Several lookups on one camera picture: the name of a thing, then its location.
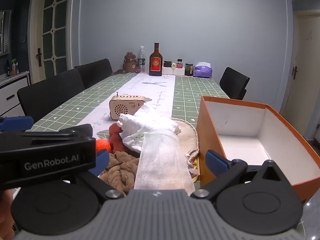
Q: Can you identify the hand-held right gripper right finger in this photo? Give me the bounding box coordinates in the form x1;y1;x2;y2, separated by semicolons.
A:
191;149;285;201

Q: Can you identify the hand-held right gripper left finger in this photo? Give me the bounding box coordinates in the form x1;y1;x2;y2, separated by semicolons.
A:
75;149;124;201

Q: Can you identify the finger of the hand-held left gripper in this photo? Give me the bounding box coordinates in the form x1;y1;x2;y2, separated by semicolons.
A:
21;124;93;140
0;116;34;132

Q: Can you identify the orange knitted ball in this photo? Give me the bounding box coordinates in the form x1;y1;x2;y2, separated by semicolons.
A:
96;139;112;153

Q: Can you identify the orange cardboard box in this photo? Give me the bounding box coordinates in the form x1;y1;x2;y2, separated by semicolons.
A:
196;95;320;205

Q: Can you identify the beige terry mitt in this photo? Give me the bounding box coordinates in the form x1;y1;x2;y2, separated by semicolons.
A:
170;117;200;175

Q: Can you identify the white mesh cloth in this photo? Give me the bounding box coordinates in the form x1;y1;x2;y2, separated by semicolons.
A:
134;127;197;196

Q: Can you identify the person's left hand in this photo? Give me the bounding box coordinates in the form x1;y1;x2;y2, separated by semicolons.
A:
0;189;15;240

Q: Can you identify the brown knitted cloth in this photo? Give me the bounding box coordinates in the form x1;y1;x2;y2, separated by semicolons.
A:
99;151;140;197

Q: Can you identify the reddish-brown sponge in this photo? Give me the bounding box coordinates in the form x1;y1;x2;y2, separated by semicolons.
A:
109;123;142;159

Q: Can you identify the white cabinet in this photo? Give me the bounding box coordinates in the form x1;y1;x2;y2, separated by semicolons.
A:
0;71;32;118

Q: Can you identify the black chair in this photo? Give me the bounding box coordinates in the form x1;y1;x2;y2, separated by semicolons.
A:
17;68;85;123
219;67;250;100
74;59;113;89

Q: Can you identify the wooden radio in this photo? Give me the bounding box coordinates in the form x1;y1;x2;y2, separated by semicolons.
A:
109;92;147;120

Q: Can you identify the green checked tablecloth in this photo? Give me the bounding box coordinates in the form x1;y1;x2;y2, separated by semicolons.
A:
32;72;230;133

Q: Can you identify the white table runner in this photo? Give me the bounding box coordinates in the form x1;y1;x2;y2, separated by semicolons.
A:
77;73;176;140

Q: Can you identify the brown bear jar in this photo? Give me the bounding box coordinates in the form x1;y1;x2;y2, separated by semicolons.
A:
122;51;139;73

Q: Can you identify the purple tissue pack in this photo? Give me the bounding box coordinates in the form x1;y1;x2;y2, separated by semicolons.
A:
194;61;213;78

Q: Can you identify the clear water bottle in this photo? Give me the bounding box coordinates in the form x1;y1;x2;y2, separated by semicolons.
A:
137;46;146;73

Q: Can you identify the glass panel door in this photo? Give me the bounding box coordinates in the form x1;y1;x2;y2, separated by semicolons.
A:
30;0;73;84

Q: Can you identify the brown liquor bottle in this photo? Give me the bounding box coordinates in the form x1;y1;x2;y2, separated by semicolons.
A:
149;42;163;76

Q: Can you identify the cream door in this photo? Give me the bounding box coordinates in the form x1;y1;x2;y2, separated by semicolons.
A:
280;12;320;140

